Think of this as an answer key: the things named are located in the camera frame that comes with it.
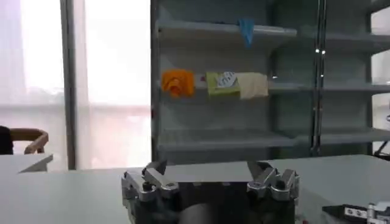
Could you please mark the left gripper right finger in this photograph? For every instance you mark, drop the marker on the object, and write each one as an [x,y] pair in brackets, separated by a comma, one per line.
[274,182]

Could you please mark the grey shelf with cloths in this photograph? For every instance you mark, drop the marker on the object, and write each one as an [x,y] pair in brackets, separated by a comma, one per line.
[259,106]

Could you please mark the dark window frame post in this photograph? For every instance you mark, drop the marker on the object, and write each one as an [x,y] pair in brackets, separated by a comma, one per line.
[68,85]

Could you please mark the silver metal stand pole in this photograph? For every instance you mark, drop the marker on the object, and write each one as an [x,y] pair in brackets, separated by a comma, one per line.
[318,91]

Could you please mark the black stand leg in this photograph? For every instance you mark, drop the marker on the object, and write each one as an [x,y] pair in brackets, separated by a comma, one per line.
[382,150]

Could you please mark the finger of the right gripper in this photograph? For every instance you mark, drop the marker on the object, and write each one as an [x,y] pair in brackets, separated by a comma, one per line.
[350,211]

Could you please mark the white desk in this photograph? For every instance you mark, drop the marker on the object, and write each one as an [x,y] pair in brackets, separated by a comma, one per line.
[24,162]

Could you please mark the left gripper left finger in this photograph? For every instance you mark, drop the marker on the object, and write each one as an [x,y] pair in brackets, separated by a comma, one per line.
[149,185]

